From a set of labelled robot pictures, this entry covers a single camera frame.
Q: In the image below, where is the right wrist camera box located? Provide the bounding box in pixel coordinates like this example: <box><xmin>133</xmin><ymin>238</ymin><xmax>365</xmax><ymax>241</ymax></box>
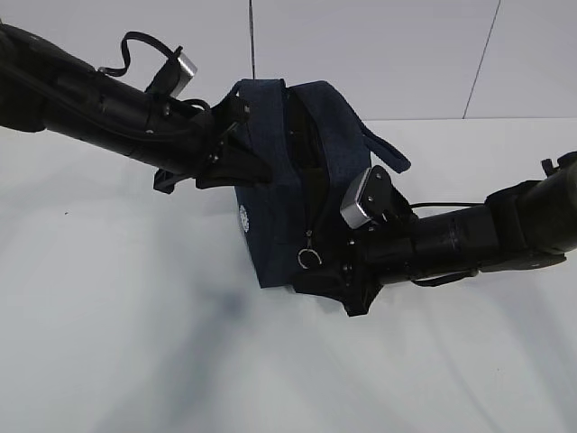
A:
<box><xmin>340</xmin><ymin>165</ymin><xmax>416</xmax><ymax>229</ymax></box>

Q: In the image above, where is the dark blue lunch bag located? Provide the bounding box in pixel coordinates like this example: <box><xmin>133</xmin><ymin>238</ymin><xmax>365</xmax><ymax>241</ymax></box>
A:
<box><xmin>231</xmin><ymin>78</ymin><xmax>411</xmax><ymax>288</ymax></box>

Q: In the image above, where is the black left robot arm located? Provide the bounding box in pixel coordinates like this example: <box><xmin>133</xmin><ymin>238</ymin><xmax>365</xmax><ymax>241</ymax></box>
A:
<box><xmin>1</xmin><ymin>23</ymin><xmax>272</xmax><ymax>194</ymax></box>

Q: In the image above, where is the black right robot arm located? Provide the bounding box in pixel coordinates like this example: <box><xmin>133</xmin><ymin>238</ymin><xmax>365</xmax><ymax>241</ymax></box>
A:
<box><xmin>292</xmin><ymin>152</ymin><xmax>576</xmax><ymax>317</ymax></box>

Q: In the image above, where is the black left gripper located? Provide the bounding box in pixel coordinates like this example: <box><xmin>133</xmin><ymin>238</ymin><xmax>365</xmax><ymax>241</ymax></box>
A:
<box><xmin>133</xmin><ymin>94</ymin><xmax>272</xmax><ymax>194</ymax></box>

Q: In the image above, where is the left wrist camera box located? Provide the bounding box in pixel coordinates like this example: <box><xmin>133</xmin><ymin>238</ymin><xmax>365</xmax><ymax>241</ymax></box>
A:
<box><xmin>146</xmin><ymin>46</ymin><xmax>197</xmax><ymax>98</ymax></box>

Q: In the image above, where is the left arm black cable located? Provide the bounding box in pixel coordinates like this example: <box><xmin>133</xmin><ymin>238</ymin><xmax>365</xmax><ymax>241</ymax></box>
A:
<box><xmin>97</xmin><ymin>31</ymin><xmax>213</xmax><ymax>118</ymax></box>

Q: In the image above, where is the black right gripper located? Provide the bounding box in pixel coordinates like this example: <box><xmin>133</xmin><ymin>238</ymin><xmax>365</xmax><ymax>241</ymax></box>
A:
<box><xmin>295</xmin><ymin>216</ymin><xmax>419</xmax><ymax>317</ymax></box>

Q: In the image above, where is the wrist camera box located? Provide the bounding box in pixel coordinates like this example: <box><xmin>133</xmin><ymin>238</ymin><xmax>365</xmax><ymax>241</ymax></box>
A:
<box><xmin>340</xmin><ymin>165</ymin><xmax>416</xmax><ymax>229</ymax></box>
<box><xmin>146</xmin><ymin>46</ymin><xmax>197</xmax><ymax>98</ymax></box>

